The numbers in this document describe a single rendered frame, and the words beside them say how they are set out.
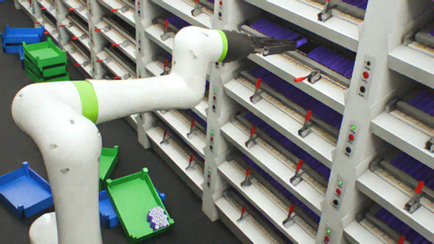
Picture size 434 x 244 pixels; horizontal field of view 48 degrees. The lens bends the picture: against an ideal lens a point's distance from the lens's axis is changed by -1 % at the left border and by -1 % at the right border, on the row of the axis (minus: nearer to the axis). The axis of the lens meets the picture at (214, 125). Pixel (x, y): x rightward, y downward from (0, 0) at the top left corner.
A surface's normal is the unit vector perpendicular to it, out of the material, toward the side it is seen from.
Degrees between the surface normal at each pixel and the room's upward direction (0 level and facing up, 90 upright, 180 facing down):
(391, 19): 90
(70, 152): 70
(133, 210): 25
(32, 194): 0
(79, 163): 97
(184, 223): 0
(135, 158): 0
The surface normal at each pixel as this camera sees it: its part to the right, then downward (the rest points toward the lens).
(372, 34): -0.84, 0.23
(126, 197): 0.29, -0.59
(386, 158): -0.26, -0.71
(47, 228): -0.06, -0.78
